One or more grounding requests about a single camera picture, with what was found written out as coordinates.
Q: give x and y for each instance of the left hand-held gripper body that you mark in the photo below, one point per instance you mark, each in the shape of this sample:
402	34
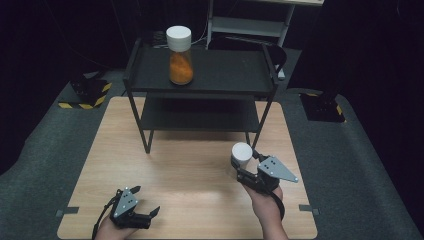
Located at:
125	202

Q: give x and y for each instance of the jar with orange contents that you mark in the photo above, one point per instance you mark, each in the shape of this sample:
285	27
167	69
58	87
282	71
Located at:
180	63

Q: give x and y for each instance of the person's left hand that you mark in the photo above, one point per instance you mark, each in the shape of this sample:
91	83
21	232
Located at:
111	231

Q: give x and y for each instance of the grey tape marker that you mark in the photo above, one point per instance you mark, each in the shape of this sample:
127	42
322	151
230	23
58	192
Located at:
68	210
308	208

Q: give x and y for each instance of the grey metal stand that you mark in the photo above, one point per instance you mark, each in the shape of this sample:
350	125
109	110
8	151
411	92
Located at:
246	26

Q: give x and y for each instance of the black two-tier shelf rack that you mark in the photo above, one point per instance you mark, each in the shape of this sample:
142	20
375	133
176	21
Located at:
220	71

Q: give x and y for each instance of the black yellow-striped stand base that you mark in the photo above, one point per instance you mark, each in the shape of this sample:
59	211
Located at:
87	93

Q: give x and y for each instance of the jar with pale contents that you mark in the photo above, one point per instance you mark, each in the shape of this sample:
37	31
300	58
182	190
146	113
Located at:
242	152

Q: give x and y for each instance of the person's right hand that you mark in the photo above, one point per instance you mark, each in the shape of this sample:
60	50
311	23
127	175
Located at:
265	203

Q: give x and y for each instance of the black power strip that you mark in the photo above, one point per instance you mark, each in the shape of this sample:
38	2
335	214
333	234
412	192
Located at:
160	37

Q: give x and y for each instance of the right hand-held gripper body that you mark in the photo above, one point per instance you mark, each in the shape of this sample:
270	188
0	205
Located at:
276	170

